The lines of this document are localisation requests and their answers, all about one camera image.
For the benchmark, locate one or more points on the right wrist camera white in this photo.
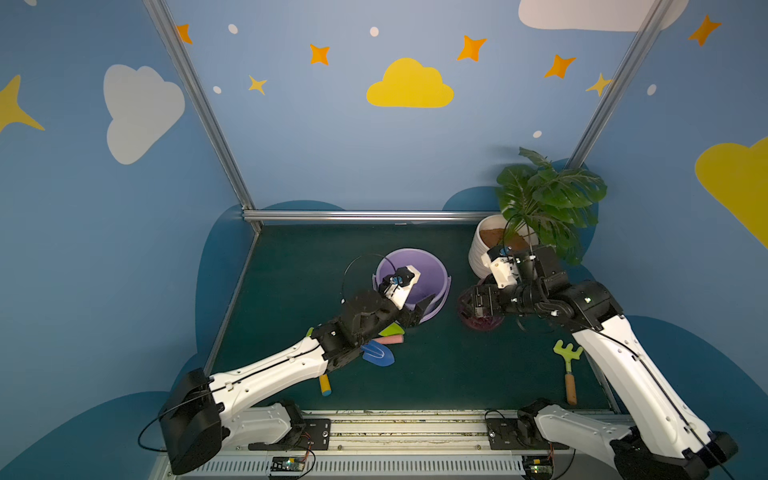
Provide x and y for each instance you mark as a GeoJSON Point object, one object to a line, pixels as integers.
{"type": "Point", "coordinates": [502, 265]}

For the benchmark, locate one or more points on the aluminium post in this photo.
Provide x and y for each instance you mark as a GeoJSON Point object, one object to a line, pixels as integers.
{"type": "Point", "coordinates": [639, 48]}
{"type": "Point", "coordinates": [161, 17]}

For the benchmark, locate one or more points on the right controller board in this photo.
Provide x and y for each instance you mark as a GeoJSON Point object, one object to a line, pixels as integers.
{"type": "Point", "coordinates": [537, 468]}

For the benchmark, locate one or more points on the left controller board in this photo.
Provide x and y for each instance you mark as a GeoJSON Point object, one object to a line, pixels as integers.
{"type": "Point", "coordinates": [287, 465]}

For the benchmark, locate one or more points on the green rake wooden handle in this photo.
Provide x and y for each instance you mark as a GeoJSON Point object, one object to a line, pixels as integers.
{"type": "Point", "coordinates": [567, 366]}

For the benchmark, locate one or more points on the right aluminium post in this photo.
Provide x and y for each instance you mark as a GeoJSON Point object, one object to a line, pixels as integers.
{"type": "Point", "coordinates": [639, 48]}

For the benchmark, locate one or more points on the purple plastic bucket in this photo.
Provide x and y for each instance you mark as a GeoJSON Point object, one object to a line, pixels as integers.
{"type": "Point", "coordinates": [433, 287]}

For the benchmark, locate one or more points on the aluminium rail frame front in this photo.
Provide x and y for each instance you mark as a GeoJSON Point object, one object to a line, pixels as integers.
{"type": "Point", "coordinates": [423, 444]}

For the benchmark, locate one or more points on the blue shovel wooden handle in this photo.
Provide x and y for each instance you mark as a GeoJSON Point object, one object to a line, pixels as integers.
{"type": "Point", "coordinates": [377, 354]}

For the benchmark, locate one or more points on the white ribbed plant pot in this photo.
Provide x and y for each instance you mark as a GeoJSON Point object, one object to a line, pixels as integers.
{"type": "Point", "coordinates": [493, 231]}

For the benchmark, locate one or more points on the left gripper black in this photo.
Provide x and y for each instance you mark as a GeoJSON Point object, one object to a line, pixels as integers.
{"type": "Point", "coordinates": [405, 312]}

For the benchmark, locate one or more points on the left aluminium post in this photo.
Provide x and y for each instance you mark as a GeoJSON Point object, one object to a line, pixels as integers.
{"type": "Point", "coordinates": [161, 17]}

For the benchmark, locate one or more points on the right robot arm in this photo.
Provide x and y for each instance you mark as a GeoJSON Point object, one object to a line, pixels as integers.
{"type": "Point", "coordinates": [667, 440]}

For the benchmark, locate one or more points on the green trowel yellow handle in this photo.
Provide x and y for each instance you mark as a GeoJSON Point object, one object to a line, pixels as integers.
{"type": "Point", "coordinates": [392, 330]}

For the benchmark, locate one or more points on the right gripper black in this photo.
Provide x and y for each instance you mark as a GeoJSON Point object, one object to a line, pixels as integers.
{"type": "Point", "coordinates": [480, 301]}

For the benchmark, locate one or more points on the purple shovel pink handle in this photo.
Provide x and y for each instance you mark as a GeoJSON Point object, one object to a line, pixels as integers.
{"type": "Point", "coordinates": [390, 340]}

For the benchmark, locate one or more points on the aluminium back rail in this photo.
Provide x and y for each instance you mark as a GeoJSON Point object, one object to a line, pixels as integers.
{"type": "Point", "coordinates": [364, 216]}

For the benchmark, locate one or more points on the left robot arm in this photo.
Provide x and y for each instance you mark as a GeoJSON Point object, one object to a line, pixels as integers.
{"type": "Point", "coordinates": [203, 412]}

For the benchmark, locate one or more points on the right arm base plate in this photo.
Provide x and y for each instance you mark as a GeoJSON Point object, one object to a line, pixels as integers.
{"type": "Point", "coordinates": [505, 434]}

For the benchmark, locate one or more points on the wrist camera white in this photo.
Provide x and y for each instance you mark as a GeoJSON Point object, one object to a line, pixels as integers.
{"type": "Point", "coordinates": [396, 287]}
{"type": "Point", "coordinates": [502, 265]}

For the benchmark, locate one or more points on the green artificial plant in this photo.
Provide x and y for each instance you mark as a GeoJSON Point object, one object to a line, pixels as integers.
{"type": "Point", "coordinates": [555, 204]}

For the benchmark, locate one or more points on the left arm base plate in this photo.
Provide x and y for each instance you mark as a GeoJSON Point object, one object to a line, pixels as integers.
{"type": "Point", "coordinates": [313, 434]}

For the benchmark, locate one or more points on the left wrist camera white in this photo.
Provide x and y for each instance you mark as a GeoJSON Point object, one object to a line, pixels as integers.
{"type": "Point", "coordinates": [396, 287]}

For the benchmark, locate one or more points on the green round shovel yellow handle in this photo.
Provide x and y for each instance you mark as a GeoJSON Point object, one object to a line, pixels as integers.
{"type": "Point", "coordinates": [325, 385]}

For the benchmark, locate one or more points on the controller board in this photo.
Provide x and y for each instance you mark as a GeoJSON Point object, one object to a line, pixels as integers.
{"type": "Point", "coordinates": [537, 468]}
{"type": "Point", "coordinates": [287, 465]}

